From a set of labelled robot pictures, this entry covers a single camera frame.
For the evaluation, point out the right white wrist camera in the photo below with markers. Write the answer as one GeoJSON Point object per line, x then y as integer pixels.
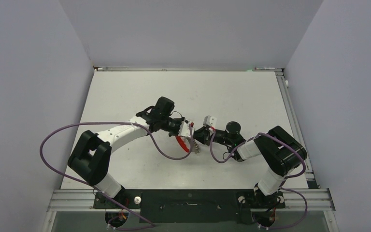
{"type": "Point", "coordinates": [210, 121]}

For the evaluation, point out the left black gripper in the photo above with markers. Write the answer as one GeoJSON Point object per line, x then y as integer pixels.
{"type": "Point", "coordinates": [179, 120]}

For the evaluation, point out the right aluminium rail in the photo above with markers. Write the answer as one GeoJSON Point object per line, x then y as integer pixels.
{"type": "Point", "coordinates": [293, 119]}

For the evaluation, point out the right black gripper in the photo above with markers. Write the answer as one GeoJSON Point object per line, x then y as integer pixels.
{"type": "Point", "coordinates": [203, 135]}

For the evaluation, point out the front aluminium rail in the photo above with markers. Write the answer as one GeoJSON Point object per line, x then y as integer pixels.
{"type": "Point", "coordinates": [82, 200]}

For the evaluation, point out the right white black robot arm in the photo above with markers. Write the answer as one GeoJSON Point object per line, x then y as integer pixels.
{"type": "Point", "coordinates": [284, 156]}

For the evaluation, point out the back aluminium rail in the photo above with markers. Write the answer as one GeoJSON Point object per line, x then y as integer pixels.
{"type": "Point", "coordinates": [131, 69]}

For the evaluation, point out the aluminium rail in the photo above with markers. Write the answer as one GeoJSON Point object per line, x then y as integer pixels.
{"type": "Point", "coordinates": [82, 200]}
{"type": "Point", "coordinates": [131, 69]}
{"type": "Point", "coordinates": [293, 119]}

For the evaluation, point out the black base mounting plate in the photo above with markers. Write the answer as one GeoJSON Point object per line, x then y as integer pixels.
{"type": "Point", "coordinates": [191, 206]}

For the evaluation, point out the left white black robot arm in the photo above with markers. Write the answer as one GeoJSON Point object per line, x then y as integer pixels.
{"type": "Point", "coordinates": [90, 158]}

